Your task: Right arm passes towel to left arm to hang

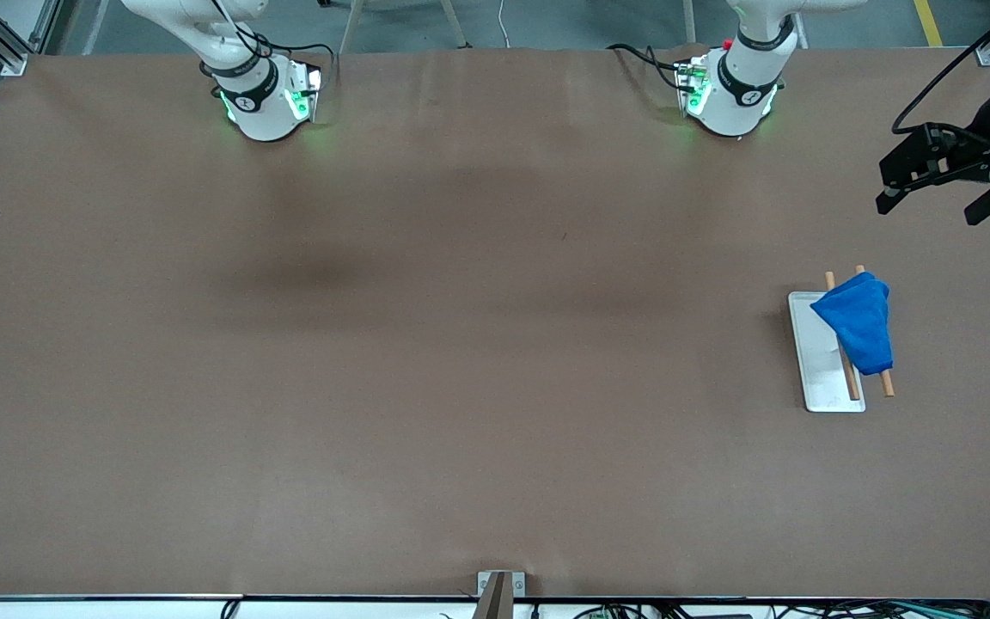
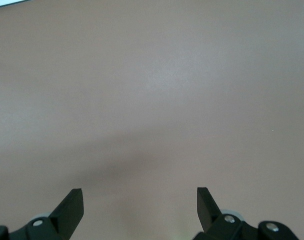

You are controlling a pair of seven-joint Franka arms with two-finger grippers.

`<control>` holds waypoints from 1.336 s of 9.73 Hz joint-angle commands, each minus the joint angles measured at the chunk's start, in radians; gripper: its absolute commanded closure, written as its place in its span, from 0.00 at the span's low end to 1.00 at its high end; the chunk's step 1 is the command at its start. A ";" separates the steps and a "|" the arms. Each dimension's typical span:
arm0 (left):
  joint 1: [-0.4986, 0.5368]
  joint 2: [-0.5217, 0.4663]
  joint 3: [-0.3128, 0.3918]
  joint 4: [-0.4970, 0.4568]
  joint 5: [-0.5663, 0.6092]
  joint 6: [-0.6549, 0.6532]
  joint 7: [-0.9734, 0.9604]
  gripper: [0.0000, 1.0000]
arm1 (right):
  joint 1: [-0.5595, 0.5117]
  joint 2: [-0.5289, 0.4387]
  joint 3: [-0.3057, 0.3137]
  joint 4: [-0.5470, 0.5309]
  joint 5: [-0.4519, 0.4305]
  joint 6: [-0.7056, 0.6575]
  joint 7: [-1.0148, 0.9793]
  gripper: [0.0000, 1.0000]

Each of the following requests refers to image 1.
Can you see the blue microfibre towel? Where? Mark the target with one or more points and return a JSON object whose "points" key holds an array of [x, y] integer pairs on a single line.
{"points": [[860, 331]]}

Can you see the white stand leg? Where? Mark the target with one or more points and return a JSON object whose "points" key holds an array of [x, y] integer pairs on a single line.
{"points": [[688, 21], [454, 26], [351, 26]]}

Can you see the white towel rack wooden bars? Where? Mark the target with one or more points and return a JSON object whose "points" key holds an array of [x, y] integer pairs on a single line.
{"points": [[821, 387]]}

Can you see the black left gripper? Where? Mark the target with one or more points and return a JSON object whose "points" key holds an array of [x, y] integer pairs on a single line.
{"points": [[981, 137]]}

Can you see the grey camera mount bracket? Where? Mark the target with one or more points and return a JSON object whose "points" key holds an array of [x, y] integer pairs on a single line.
{"points": [[500, 593]]}

